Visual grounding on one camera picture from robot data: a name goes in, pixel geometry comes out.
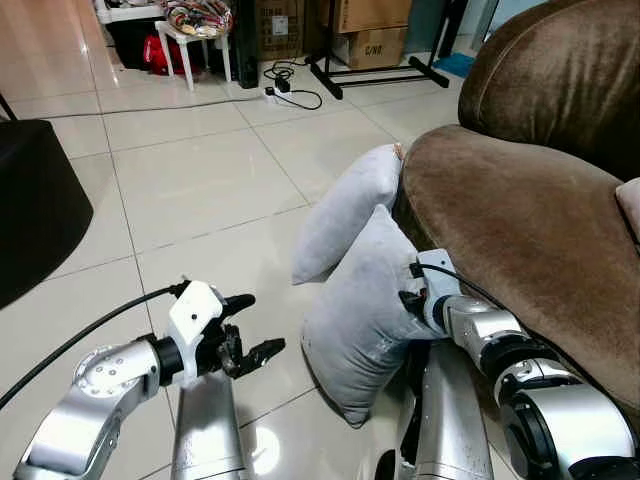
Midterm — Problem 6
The grey pillow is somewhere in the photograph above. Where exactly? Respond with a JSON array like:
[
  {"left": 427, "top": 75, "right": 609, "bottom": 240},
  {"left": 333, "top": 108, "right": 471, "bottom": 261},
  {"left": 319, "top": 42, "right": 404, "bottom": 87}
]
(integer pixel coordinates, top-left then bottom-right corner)
[
  {"left": 291, "top": 142, "right": 405, "bottom": 287},
  {"left": 301, "top": 204, "right": 443, "bottom": 430}
]

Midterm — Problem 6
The brown velvet sofa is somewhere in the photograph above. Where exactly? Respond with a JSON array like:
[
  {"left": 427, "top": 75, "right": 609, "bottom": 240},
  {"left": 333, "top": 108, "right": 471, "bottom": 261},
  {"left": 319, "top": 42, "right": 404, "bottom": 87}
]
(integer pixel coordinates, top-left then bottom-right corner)
[{"left": 394, "top": 0, "right": 640, "bottom": 413}]

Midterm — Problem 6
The pink pillow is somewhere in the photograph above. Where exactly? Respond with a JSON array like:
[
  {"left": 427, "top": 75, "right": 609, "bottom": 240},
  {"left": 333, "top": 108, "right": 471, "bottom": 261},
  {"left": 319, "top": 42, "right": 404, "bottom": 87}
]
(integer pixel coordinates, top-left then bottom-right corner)
[{"left": 614, "top": 177, "right": 640, "bottom": 243}]

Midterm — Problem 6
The black metal floor stand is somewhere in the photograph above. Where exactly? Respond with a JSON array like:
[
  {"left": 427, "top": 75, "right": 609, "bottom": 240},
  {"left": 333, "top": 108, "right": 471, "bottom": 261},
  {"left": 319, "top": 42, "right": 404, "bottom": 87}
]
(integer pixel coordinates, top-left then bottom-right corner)
[{"left": 308, "top": 0, "right": 469, "bottom": 102}]

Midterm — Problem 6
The silver left robot leg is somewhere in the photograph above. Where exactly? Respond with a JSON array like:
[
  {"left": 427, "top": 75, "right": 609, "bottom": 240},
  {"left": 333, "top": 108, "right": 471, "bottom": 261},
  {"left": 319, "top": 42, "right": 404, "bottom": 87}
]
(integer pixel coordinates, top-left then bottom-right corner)
[{"left": 169, "top": 368, "right": 253, "bottom": 480}]

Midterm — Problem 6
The silver robot leg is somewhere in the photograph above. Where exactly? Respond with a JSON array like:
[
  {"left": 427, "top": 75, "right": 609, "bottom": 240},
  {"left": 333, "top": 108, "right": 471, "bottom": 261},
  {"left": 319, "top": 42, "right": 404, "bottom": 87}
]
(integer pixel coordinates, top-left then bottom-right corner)
[
  {"left": 169, "top": 368, "right": 253, "bottom": 480},
  {"left": 393, "top": 338, "right": 497, "bottom": 480}
]

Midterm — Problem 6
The silver right robot leg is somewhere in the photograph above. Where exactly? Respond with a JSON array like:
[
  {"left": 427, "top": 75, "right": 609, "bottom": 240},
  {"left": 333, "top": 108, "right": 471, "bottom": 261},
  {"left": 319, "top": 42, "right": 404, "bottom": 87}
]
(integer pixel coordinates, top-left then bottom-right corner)
[{"left": 393, "top": 338, "right": 497, "bottom": 480}]

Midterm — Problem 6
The black round furniture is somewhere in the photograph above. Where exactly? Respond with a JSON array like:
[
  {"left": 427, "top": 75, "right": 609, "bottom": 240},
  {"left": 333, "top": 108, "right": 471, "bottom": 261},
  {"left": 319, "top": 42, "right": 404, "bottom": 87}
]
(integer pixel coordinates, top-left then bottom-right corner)
[{"left": 0, "top": 117, "right": 95, "bottom": 312}]

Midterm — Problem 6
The blue mat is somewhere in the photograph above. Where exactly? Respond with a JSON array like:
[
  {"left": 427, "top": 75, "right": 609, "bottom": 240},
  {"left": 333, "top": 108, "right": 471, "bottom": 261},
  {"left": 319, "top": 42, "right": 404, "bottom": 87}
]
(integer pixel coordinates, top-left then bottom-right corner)
[{"left": 434, "top": 51, "right": 477, "bottom": 80}]

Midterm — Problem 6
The printed cardboard box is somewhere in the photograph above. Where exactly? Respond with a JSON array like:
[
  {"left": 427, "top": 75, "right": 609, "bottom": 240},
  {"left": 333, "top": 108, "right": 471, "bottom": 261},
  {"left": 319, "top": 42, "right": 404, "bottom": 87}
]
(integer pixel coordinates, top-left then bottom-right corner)
[{"left": 344, "top": 26, "right": 410, "bottom": 72}]

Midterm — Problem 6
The red bag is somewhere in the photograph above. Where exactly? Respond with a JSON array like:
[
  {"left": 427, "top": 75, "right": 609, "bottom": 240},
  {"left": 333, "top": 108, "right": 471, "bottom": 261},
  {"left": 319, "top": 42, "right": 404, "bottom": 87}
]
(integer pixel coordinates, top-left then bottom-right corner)
[{"left": 142, "top": 34, "right": 187, "bottom": 77}]

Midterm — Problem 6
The tall black speaker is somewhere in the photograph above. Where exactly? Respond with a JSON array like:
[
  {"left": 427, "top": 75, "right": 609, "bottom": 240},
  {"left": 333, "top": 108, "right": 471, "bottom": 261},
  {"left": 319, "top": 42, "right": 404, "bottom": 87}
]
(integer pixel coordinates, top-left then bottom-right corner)
[{"left": 231, "top": 0, "right": 260, "bottom": 90}]

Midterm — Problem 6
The white plastic stool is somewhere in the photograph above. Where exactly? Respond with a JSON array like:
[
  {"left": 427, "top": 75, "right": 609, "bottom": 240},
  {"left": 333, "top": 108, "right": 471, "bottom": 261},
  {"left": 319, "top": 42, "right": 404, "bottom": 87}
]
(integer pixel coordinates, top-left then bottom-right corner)
[{"left": 154, "top": 18, "right": 234, "bottom": 94}]

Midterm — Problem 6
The dark brown cardboard box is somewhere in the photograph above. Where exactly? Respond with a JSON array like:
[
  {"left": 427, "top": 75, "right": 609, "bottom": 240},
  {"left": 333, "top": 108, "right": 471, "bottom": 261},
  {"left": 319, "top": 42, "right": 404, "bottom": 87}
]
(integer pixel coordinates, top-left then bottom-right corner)
[{"left": 254, "top": 0, "right": 307, "bottom": 62}]

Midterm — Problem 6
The colourful patterned bag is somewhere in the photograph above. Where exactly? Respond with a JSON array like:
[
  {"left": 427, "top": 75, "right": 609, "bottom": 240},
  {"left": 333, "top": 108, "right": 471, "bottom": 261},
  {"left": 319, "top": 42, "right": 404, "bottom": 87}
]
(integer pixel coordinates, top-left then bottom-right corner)
[{"left": 162, "top": 0, "right": 235, "bottom": 40}]

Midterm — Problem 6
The plain cardboard box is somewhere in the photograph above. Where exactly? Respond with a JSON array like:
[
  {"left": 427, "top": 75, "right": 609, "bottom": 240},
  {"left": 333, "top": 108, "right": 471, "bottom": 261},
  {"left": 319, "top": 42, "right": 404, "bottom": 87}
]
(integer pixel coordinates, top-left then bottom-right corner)
[{"left": 334, "top": 0, "right": 414, "bottom": 35}]

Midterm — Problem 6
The white basket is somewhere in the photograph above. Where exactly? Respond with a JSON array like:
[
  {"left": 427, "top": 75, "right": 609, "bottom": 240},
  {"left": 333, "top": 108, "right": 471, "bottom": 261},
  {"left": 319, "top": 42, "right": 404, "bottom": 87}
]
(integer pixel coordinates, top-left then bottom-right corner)
[{"left": 92, "top": 0, "right": 167, "bottom": 25}]

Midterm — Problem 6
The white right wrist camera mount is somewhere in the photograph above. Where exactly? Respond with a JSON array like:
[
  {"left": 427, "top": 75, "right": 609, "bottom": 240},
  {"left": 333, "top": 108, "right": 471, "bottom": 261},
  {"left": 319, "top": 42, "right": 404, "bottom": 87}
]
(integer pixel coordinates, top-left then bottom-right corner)
[{"left": 413, "top": 248, "right": 463, "bottom": 333}]

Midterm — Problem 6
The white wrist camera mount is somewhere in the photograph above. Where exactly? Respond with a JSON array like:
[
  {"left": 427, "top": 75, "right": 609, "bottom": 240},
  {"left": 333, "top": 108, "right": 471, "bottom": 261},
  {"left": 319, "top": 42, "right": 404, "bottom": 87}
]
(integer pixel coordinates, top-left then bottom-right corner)
[
  {"left": 413, "top": 248, "right": 463, "bottom": 333},
  {"left": 167, "top": 281, "right": 227, "bottom": 362}
]

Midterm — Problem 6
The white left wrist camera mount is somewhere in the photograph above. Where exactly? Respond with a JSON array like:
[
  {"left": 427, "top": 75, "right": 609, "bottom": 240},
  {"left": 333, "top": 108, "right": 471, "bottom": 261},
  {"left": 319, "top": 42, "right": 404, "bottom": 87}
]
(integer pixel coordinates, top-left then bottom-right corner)
[{"left": 167, "top": 281, "right": 227, "bottom": 362}]

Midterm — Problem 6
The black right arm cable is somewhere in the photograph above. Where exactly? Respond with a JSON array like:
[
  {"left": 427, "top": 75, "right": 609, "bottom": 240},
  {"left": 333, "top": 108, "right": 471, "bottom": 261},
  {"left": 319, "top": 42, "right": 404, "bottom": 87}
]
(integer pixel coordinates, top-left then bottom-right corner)
[{"left": 409, "top": 261, "right": 513, "bottom": 313}]

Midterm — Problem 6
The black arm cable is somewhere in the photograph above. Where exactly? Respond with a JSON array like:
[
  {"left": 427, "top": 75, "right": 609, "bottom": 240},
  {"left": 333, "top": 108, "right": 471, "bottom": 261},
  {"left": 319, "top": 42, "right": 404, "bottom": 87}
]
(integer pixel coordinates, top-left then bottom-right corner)
[
  {"left": 409, "top": 261, "right": 513, "bottom": 313},
  {"left": 0, "top": 282, "right": 191, "bottom": 411}
]

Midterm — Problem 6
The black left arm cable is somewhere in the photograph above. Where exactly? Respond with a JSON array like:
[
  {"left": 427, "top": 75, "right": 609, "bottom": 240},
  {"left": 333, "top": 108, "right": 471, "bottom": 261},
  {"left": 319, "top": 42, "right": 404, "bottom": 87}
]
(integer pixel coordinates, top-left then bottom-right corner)
[{"left": 0, "top": 282, "right": 191, "bottom": 411}]

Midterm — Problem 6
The black power cable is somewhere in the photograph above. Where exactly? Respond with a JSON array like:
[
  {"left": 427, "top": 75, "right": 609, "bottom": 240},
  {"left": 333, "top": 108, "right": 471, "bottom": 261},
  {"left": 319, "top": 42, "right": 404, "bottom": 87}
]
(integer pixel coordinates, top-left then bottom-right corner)
[{"left": 263, "top": 59, "right": 324, "bottom": 112}]

